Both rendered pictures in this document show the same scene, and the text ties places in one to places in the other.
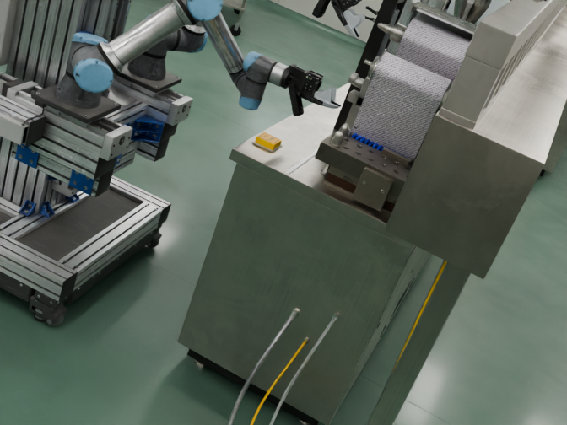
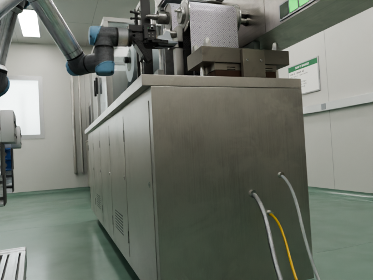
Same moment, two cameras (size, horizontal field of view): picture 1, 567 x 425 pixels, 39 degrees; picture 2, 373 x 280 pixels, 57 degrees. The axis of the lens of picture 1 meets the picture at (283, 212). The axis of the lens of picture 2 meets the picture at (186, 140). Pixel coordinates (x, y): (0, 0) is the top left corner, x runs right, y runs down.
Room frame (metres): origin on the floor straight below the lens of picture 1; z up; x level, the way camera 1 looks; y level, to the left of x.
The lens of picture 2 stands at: (1.34, 0.77, 0.63)
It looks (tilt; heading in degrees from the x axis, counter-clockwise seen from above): 2 degrees up; 325
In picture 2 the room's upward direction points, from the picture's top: 3 degrees counter-clockwise
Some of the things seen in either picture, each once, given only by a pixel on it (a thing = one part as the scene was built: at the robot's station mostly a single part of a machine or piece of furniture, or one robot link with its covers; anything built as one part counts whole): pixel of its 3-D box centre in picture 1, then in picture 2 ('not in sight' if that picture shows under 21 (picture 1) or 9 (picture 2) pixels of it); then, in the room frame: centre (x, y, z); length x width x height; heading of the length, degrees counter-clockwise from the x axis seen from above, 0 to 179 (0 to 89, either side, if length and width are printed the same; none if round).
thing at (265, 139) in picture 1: (268, 141); not in sight; (2.52, 0.13, 0.91); 0.07 x 0.07 x 0.02; 76
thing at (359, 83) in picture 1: (350, 115); (175, 60); (2.66, -0.10, 1.05); 0.06 x 0.05 x 0.31; 76
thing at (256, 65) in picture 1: (260, 67); (103, 36); (2.65, 0.25, 1.11); 0.11 x 0.08 x 0.09; 76
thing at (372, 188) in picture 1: (372, 189); (253, 63); (2.31, -0.24, 0.96); 0.10 x 0.03 x 0.11; 76
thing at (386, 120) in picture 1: (391, 125); (215, 43); (2.53, -0.23, 1.11); 0.23 x 0.01 x 0.18; 76
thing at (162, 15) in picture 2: (400, 34); (162, 18); (2.87, -0.17, 1.33); 0.06 x 0.06 x 0.06; 76
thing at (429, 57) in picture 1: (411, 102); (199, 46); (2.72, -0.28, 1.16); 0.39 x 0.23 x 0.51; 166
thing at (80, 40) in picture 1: (88, 54); not in sight; (2.50, 0.80, 0.98); 0.13 x 0.12 x 0.14; 28
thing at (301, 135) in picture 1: (412, 115); (146, 118); (3.52, -0.39, 0.88); 2.52 x 0.66 x 0.04; 166
